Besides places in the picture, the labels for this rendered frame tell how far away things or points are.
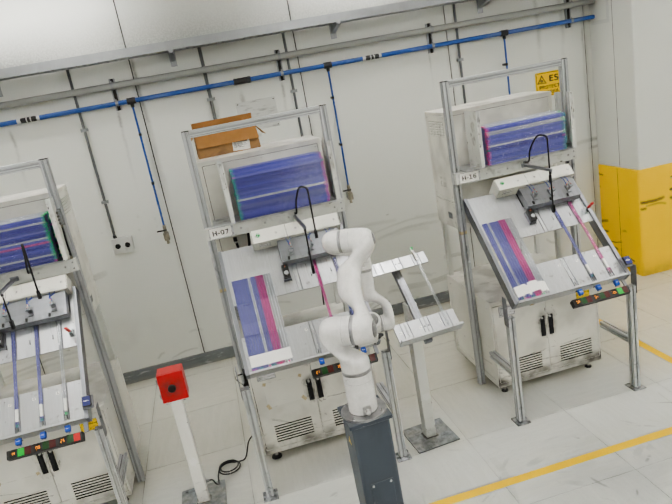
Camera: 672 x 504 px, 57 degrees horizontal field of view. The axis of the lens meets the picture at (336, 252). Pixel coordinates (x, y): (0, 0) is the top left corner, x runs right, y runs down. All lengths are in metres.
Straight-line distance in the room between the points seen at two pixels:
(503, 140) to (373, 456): 1.96
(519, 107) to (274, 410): 2.29
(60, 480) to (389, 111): 3.40
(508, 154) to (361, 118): 1.59
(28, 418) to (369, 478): 1.63
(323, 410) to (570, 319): 1.59
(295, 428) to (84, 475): 1.15
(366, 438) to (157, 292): 2.80
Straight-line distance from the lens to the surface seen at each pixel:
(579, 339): 4.12
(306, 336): 3.19
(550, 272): 3.60
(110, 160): 4.85
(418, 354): 3.43
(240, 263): 3.37
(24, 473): 3.79
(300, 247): 3.33
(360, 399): 2.56
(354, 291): 2.49
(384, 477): 2.74
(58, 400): 3.31
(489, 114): 3.89
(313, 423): 3.67
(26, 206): 3.63
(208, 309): 5.06
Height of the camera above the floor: 2.04
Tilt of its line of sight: 16 degrees down
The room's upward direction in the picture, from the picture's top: 11 degrees counter-clockwise
